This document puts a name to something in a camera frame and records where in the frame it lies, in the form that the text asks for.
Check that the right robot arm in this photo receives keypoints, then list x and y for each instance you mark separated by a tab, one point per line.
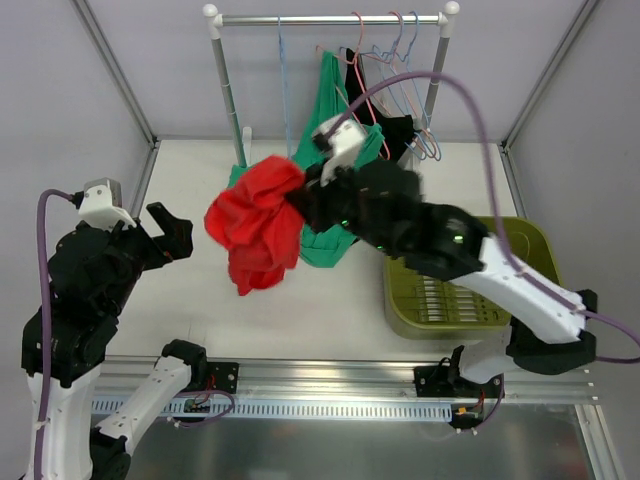
547	332

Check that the aluminium frame rail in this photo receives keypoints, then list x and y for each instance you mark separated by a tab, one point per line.
306	379

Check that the pink wire hanger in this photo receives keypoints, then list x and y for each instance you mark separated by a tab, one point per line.
422	145
319	50

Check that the light blue wire hanger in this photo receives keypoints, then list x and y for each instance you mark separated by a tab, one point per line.
284	87

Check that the white slotted cable duct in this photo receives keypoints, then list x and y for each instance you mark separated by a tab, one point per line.
261	408

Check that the black garment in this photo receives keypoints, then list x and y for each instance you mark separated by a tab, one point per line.
397	131

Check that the red tank top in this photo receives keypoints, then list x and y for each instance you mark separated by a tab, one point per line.
252	220

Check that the olive green plastic basket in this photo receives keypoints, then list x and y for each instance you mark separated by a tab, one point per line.
418	307

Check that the metal clothes rack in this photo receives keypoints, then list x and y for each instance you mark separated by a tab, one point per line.
331	98

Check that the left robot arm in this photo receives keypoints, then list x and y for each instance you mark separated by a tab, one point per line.
87	283

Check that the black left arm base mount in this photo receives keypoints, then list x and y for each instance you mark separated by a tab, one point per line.
221	375

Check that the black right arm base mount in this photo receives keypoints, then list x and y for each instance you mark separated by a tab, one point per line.
444	380

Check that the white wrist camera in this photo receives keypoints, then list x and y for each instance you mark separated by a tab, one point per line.
101	205
341	148

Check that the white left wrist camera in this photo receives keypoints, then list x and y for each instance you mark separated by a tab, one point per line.
101	205

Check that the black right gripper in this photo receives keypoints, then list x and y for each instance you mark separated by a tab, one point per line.
320	200

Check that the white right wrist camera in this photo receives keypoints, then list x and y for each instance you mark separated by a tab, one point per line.
341	148

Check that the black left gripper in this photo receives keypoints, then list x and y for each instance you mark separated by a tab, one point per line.
138	242

